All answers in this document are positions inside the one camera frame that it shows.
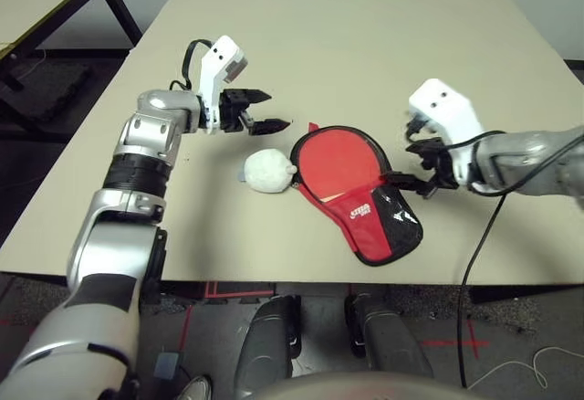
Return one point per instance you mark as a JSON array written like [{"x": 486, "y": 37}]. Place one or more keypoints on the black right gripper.
[{"x": 440, "y": 167}]

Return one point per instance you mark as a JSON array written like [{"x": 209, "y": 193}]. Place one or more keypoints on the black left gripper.
[{"x": 232, "y": 108}]

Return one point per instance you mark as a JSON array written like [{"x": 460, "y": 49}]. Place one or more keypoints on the white stuffing ball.
[{"x": 269, "y": 171}]

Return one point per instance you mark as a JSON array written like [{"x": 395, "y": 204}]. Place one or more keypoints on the black red zippered paddle case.
[{"x": 369, "y": 235}]

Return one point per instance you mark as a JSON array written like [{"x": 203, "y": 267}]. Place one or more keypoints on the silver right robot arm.
[{"x": 524, "y": 162}]

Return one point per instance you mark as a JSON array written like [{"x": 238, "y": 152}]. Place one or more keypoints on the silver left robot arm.
[{"x": 137, "y": 181}]

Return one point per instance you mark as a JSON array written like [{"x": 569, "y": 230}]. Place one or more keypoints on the dark grey robot right leg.
[{"x": 392, "y": 340}]

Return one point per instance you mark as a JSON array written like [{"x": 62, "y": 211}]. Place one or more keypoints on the dark grey robot leg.
[
  {"x": 267, "y": 345},
  {"x": 392, "y": 340}
]

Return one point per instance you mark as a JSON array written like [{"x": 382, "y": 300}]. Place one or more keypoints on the black rubber floor mat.
[{"x": 50, "y": 89}]

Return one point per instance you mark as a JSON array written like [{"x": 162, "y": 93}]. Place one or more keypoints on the grey robot torso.
[{"x": 356, "y": 388}]

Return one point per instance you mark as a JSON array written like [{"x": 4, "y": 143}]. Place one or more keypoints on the dark grey robot left leg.
[{"x": 267, "y": 345}]

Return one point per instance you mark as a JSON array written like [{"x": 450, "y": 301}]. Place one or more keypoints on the grey foot pedal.
[{"x": 166, "y": 364}]

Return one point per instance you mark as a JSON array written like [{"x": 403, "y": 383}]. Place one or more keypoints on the grey person's shoe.
[{"x": 196, "y": 388}]

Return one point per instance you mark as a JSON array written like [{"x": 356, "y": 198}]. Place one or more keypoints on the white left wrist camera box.
[{"x": 219, "y": 62}]

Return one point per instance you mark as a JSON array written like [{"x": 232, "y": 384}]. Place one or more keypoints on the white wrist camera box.
[
  {"x": 445, "y": 103},
  {"x": 219, "y": 62}
]

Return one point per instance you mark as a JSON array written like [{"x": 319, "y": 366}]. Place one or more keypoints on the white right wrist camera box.
[{"x": 445, "y": 103}]

